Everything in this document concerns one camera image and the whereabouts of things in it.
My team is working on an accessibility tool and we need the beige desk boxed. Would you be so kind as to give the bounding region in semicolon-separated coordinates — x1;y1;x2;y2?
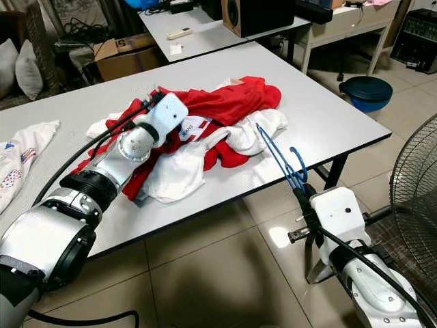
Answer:
297;0;405;76

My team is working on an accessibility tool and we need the brown black speaker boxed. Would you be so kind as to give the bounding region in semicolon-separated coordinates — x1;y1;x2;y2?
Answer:
222;0;296;38

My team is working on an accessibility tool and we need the grey table with black legs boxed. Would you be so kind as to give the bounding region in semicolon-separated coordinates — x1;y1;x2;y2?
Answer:
0;41;392;284

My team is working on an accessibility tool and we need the white garment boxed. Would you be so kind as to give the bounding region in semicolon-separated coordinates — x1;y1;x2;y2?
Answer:
85;111;132;141
143;130;230;204
225;108;289;156

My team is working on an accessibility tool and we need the brown cardboard box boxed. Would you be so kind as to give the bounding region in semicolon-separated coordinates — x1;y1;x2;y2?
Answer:
92;36;158;83

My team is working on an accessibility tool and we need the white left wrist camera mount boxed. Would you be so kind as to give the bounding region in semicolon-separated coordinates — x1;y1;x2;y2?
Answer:
147;92;189;144

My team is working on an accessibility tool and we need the dark wicker sofa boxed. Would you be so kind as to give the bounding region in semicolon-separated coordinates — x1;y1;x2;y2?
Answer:
0;7;60;111

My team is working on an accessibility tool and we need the grey pillow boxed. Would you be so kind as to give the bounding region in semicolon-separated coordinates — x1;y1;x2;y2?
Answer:
15;40;44;101
0;39;20;98

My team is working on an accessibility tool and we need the black box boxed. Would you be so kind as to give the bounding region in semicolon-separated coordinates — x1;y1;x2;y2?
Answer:
295;0;335;25

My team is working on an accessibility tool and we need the white remote control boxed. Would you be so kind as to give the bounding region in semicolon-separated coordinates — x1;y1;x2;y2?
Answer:
167;27;193;40

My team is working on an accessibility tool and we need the blue plastic clothes hanger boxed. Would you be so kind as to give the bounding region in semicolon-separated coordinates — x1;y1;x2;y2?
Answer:
255;123;310;197

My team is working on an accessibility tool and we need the round blue bin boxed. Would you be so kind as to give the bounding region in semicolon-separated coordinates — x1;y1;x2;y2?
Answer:
339;75;394;114

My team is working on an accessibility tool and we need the white table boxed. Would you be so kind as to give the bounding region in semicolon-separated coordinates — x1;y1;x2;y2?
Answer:
139;3;312;64

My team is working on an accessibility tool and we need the blue plastic object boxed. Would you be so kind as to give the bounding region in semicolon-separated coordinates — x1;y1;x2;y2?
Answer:
123;0;159;11

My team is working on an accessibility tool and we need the red garment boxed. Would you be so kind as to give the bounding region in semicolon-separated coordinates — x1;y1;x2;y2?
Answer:
79;75;283;181

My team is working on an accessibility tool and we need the white flag-print shirt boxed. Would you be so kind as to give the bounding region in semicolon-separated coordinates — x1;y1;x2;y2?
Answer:
0;120;61;214

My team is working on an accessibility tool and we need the black mesh fan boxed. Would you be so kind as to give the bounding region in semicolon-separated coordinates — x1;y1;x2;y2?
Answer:
388;113;437;275

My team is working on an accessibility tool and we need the black crate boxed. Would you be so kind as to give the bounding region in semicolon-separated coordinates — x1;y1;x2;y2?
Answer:
389;8;437;74

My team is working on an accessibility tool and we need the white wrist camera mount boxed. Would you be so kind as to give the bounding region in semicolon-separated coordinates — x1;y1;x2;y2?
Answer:
309;186;365;258
147;92;189;144

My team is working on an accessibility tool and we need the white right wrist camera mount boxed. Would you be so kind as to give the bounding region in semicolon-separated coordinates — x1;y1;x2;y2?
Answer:
309;186;365;258

